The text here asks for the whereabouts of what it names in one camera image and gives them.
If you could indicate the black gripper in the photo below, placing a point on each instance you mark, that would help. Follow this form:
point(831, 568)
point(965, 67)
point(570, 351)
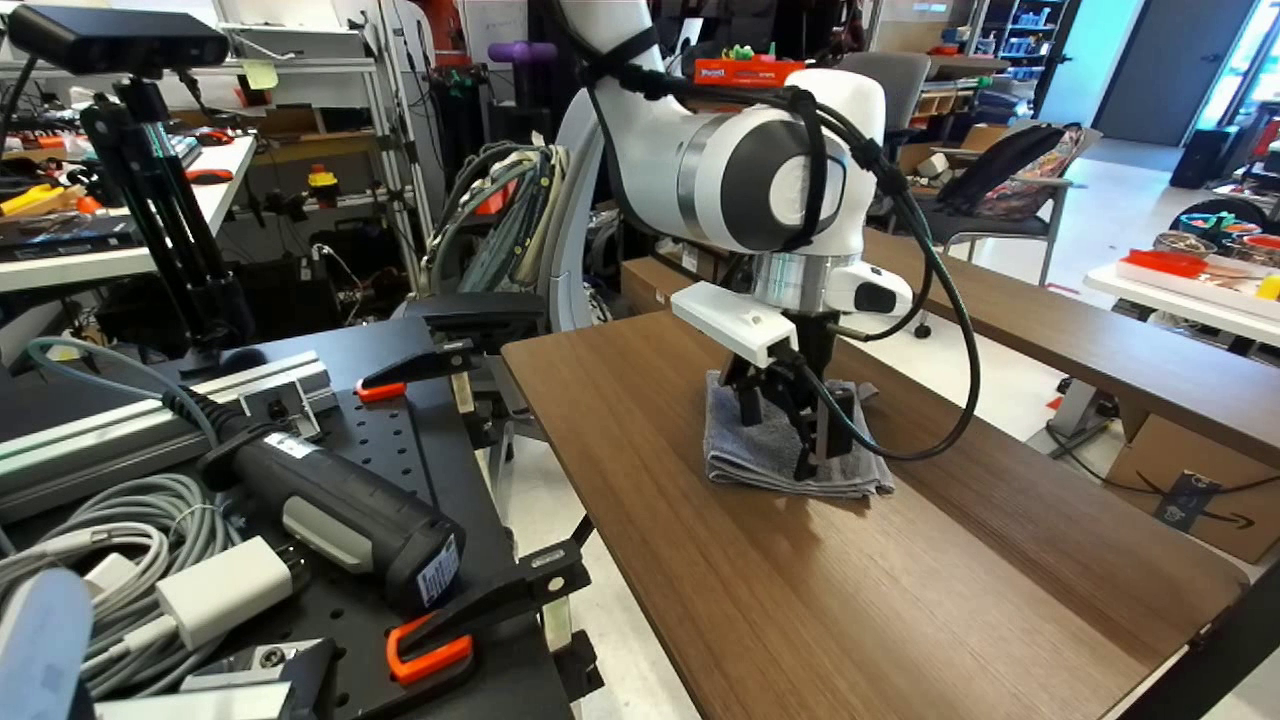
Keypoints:
point(810, 341)

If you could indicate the grey towel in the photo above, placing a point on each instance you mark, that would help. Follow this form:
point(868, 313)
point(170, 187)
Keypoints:
point(754, 460)

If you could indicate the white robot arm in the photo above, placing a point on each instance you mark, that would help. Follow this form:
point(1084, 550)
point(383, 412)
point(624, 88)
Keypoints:
point(692, 161)

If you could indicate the black office chair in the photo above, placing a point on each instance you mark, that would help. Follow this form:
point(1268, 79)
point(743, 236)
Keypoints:
point(1002, 182)

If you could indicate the orange box with green items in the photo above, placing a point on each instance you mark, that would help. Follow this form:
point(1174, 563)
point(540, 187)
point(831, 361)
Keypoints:
point(744, 67)

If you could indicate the long wooden bench table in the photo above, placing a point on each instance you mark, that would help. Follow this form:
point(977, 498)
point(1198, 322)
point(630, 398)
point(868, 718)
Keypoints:
point(1132, 353)

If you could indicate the orange black bar clamp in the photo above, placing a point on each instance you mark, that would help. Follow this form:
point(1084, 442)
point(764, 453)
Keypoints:
point(453, 635)
point(427, 361)

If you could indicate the black perforated mounting board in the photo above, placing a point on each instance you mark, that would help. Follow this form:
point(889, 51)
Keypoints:
point(403, 453)

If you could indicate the red flat object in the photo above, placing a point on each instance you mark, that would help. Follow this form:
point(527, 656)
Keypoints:
point(1161, 260)

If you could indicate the small black device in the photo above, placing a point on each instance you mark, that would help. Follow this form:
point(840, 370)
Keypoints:
point(1187, 503)

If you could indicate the white side table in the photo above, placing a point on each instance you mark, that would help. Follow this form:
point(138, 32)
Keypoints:
point(1187, 302)

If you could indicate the cardboard box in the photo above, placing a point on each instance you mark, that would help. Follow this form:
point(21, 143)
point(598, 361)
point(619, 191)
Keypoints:
point(1203, 484)

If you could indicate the purple object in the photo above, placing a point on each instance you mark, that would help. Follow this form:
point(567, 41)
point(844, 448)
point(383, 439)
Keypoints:
point(520, 53)

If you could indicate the black handheld tool grey grip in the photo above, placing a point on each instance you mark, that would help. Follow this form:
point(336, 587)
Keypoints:
point(345, 514)

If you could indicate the dark door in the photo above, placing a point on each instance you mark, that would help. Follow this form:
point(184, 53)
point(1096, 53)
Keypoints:
point(1174, 67)

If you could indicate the white power adapter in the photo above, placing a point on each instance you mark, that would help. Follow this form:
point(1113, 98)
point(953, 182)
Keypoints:
point(226, 592)

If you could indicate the white workbench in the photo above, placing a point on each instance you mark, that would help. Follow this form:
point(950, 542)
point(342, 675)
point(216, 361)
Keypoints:
point(106, 245)

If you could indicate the pale blue plastic cover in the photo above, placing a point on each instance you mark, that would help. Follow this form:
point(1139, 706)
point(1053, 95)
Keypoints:
point(41, 647)

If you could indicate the yellow tool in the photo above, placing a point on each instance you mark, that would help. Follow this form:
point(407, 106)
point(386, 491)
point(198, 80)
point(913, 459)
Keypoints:
point(38, 200)

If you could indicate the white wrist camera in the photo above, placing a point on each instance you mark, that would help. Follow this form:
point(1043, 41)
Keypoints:
point(724, 322)

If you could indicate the metal shelf frame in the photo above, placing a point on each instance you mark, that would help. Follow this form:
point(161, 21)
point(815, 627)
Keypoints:
point(403, 121)

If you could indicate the silver corner bracket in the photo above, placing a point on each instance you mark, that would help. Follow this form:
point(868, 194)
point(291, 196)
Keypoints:
point(264, 656)
point(298, 406)

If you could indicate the black tripod with camera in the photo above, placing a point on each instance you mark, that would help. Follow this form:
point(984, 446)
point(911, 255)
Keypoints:
point(175, 224)

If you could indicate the black stereo camera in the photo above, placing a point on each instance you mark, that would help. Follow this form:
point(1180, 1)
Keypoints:
point(115, 39)

